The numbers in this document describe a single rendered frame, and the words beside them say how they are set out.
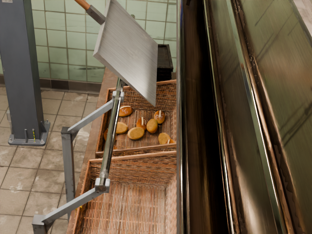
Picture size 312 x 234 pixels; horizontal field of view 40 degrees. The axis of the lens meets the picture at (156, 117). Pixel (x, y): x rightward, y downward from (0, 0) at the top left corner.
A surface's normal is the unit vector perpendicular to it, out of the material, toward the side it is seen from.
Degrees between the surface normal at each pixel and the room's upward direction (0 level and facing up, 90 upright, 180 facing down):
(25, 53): 90
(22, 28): 90
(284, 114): 70
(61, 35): 90
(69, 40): 90
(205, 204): 9
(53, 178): 0
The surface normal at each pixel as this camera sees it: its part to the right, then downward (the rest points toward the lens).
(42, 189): 0.08, -0.78
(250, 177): -0.90, -0.36
